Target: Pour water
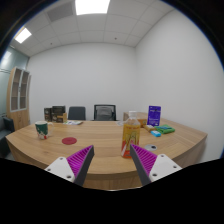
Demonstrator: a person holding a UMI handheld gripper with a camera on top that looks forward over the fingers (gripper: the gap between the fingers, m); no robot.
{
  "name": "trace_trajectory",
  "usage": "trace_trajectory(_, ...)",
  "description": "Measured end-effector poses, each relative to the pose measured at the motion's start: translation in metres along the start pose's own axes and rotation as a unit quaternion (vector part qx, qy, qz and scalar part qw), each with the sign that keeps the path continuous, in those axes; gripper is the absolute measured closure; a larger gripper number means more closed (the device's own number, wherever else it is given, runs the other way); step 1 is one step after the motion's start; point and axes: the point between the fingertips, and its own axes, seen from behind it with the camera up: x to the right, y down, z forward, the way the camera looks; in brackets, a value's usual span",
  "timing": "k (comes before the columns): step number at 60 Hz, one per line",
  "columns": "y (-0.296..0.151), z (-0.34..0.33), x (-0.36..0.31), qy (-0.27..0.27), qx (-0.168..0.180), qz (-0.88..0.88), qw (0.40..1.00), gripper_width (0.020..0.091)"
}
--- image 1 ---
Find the green and white mug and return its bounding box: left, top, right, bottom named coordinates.
left=34, top=120, right=54, bottom=140

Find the black leather sofa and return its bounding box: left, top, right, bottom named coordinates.
left=0, top=116, right=16, bottom=158

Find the tall dark brown box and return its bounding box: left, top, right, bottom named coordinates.
left=43, top=107, right=54, bottom=122

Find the black mesh office chair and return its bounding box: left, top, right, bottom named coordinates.
left=92, top=104, right=118, bottom=122

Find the orange cardboard box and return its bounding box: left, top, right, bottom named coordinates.
left=138, top=118, right=149, bottom=128

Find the wooden glass-door shelf cabinet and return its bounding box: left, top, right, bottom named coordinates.
left=6, top=66, right=32, bottom=132

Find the grey padded office chair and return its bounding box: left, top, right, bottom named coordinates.
left=67, top=106, right=87, bottom=121

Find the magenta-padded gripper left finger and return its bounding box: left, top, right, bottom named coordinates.
left=43, top=144, right=95, bottom=187

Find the flat black box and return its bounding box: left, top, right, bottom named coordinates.
left=51, top=105, right=67, bottom=116

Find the flat round red coaster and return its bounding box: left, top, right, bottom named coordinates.
left=61, top=136, right=78, bottom=146

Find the wooden side desk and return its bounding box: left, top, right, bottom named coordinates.
left=123, top=111, right=149, bottom=122

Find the round silver cable grommet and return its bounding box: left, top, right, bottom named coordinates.
left=144, top=144, right=158, bottom=152

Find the white printed leaflet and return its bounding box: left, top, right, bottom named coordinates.
left=63, top=119, right=84, bottom=126

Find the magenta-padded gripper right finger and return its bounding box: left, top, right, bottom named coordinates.
left=129, top=143, right=183, bottom=187

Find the green packet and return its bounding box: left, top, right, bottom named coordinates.
left=154, top=124, right=176, bottom=135

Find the standing purple box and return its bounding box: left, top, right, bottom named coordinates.
left=146, top=105, right=162, bottom=127

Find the small beige box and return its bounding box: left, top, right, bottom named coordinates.
left=143, top=124, right=156, bottom=132

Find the yellow-labelled tea drink bottle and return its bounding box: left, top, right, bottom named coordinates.
left=120, top=110, right=142, bottom=159

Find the square ceiling light panel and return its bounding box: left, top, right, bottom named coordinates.
left=74, top=0, right=111, bottom=16
left=14, top=27, right=33, bottom=44

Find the ceiling air vent grille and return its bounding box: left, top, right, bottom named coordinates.
left=45, top=1, right=75, bottom=23

